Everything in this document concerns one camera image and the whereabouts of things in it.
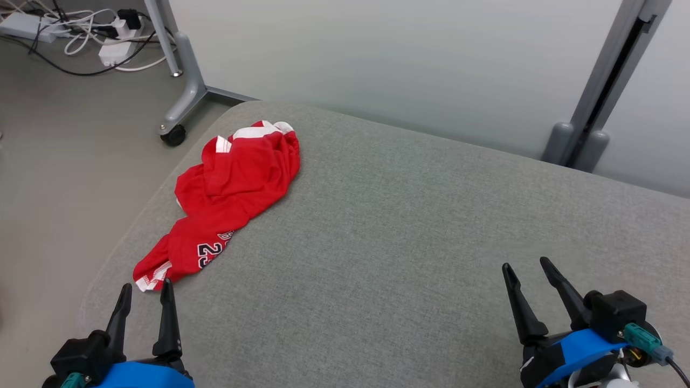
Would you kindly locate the grey metal leg with caster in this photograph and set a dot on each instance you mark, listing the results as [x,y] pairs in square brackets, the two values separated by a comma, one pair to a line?
[186,81]

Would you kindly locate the white power strip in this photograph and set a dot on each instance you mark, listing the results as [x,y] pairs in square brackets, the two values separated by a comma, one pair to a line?
[24,26]

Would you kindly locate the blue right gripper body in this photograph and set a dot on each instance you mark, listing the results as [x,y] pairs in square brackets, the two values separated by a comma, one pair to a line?
[571,355]

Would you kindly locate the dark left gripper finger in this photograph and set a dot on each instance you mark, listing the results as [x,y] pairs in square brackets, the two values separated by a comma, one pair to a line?
[119,323]
[168,328]

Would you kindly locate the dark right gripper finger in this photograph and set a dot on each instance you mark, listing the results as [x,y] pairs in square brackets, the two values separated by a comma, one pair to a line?
[525,318]
[571,302]

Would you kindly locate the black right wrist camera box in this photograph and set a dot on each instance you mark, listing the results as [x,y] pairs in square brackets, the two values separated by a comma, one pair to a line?
[617,312]

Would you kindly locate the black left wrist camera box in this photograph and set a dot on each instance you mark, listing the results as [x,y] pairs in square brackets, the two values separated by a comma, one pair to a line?
[81,355]

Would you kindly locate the black power plug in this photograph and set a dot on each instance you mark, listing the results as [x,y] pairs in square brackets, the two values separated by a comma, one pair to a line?
[129,18]

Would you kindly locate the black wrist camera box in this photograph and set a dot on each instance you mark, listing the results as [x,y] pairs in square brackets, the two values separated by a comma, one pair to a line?
[617,312]
[81,355]

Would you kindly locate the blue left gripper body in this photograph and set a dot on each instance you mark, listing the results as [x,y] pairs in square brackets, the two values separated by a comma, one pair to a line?
[145,374]

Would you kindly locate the grey metal partition post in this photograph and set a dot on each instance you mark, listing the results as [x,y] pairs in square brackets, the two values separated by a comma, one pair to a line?
[604,75]

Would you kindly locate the red white basketball jersey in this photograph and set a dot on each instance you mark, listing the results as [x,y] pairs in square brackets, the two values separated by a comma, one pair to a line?
[237,183]

